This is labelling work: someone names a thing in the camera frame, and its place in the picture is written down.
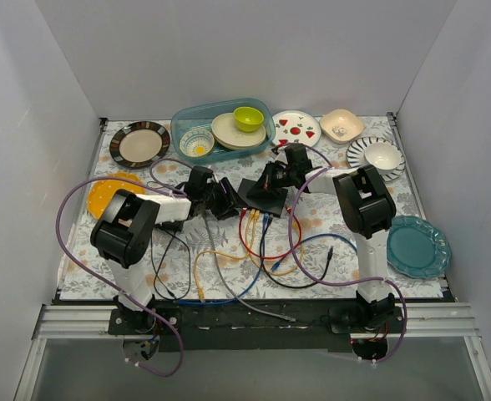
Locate beige plate stack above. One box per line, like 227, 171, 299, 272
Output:
211, 113, 266, 150

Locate yellow dotted plate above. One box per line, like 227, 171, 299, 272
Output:
87, 172, 145, 220

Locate blue ethernet cable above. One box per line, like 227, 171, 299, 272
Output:
176, 212, 359, 306

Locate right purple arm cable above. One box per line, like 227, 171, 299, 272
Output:
278, 143, 407, 364

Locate white plate red shapes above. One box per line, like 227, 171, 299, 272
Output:
272, 110, 321, 147

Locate black power cable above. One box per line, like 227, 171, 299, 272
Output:
149, 215, 335, 300

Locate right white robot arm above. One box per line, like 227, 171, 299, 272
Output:
240, 144, 396, 332

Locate black network switch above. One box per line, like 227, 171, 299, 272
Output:
238, 179, 288, 217

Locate yellow ethernet cable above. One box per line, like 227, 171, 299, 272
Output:
193, 211, 259, 302
247, 211, 305, 277

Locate teal plastic basin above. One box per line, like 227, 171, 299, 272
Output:
171, 98, 275, 165

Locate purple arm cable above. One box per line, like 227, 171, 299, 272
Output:
55, 157, 188, 378
278, 143, 407, 364

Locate blue striped plate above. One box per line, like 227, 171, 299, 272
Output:
347, 137, 406, 182

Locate teal scalloped plate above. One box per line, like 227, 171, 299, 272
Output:
387, 216, 452, 280

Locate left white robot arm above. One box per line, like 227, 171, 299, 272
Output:
90, 165, 246, 334

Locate beige square panda bowl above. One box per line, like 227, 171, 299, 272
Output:
319, 109, 364, 145

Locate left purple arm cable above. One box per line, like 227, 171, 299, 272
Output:
55, 157, 188, 378

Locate floral table mat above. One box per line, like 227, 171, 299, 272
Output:
59, 116, 446, 303

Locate red ethernet cable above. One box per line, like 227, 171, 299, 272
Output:
238, 204, 303, 260

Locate brown rimmed plate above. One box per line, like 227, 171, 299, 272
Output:
109, 121, 171, 170

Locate grey ethernet cable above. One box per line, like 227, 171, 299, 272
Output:
201, 208, 296, 323

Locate lime green bowl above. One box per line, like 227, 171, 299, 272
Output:
233, 106, 264, 133

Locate aluminium frame rail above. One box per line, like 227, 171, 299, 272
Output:
15, 302, 491, 400

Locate black power adapter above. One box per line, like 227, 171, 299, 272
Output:
154, 221, 184, 234

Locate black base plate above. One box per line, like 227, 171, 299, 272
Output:
108, 299, 403, 353

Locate blue patterned small bowl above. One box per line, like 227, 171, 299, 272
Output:
180, 127, 215, 158

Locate white bowl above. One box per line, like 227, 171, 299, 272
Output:
364, 142, 402, 175

